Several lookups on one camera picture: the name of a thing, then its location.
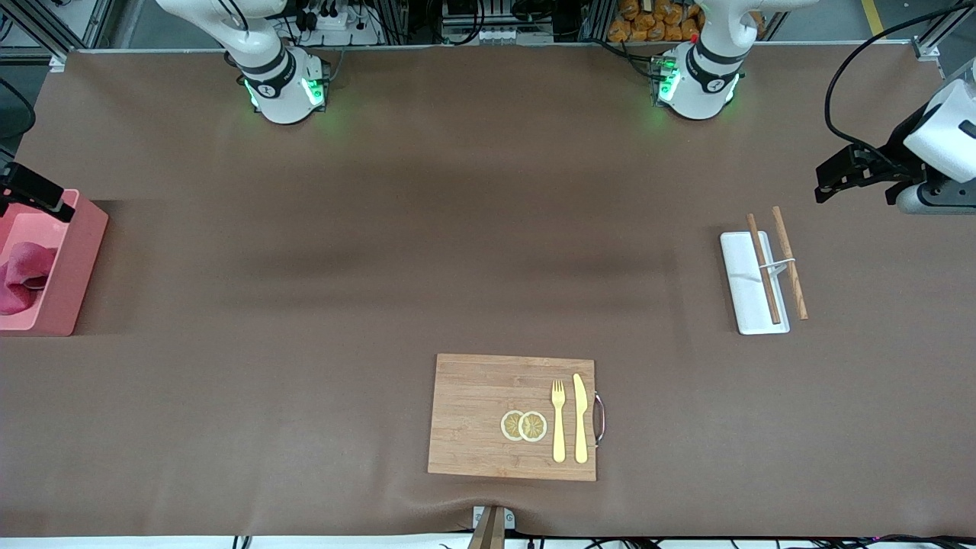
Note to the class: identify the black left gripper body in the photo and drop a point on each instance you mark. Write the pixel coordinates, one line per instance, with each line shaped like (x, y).
(889, 158)

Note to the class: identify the pink-red microfiber cloth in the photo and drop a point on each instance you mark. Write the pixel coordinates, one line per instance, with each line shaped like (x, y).
(23, 278)

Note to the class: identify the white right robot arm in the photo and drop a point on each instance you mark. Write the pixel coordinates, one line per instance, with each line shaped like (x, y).
(278, 91)

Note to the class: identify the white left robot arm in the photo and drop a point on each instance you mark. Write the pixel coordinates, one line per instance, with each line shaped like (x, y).
(698, 91)

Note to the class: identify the pink plastic box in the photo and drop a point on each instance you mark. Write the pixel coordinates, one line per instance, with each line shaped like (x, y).
(76, 274)

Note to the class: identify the white elastic band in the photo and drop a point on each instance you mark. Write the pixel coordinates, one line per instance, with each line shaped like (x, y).
(778, 264)

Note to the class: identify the white rectangular tray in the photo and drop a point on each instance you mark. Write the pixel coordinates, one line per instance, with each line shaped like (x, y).
(743, 282)

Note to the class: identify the pile of orange toy breads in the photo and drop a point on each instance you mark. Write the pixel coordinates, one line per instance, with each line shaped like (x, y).
(656, 19)

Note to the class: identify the brown table cover mat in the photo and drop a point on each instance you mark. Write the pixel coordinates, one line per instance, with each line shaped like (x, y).
(381, 229)

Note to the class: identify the white power strip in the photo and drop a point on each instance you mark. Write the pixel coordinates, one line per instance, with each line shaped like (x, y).
(339, 19)

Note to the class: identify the yellow plastic knife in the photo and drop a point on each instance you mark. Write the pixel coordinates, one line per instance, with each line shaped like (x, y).
(581, 419)

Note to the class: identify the yellow plastic fork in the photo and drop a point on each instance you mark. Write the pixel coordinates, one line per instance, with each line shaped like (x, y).
(559, 427)

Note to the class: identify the lemon slice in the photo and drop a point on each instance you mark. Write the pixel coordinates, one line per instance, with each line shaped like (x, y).
(509, 425)
(534, 426)

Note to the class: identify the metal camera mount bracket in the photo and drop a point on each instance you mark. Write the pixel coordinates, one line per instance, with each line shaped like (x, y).
(492, 526)

